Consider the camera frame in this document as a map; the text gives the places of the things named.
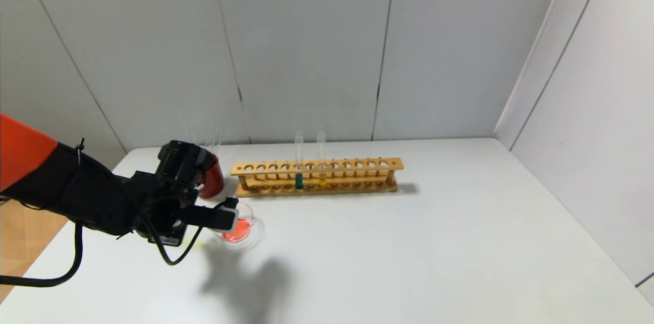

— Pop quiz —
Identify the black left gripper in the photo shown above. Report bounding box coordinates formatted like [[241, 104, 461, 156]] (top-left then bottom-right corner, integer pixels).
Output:
[[147, 220, 188, 247]]

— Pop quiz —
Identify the empty glass test tube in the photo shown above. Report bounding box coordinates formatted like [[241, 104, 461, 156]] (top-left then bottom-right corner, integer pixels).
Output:
[[207, 127, 222, 157]]

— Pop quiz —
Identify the blue-green pigment test tube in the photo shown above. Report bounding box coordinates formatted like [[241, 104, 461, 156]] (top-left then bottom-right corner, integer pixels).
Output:
[[294, 131, 305, 190]]

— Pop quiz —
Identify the wooden test tube rack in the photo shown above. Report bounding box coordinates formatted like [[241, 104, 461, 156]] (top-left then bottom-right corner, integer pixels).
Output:
[[231, 158, 404, 198]]

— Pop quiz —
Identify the dark red cup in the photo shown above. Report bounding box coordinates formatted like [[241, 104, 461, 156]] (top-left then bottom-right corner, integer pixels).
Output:
[[197, 155, 225, 199]]

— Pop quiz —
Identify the clear glass dish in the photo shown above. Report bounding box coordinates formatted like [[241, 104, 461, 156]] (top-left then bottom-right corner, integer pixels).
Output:
[[212, 202, 265, 251]]

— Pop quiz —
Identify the thin black camera cable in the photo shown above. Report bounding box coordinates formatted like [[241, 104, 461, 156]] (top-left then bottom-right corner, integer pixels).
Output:
[[120, 181, 206, 267]]

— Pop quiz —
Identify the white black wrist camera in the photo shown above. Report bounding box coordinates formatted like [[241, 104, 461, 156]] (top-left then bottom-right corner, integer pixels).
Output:
[[179, 196, 240, 233]]

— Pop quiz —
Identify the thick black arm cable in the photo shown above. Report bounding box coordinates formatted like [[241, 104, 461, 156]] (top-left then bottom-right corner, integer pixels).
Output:
[[0, 221, 84, 288]]

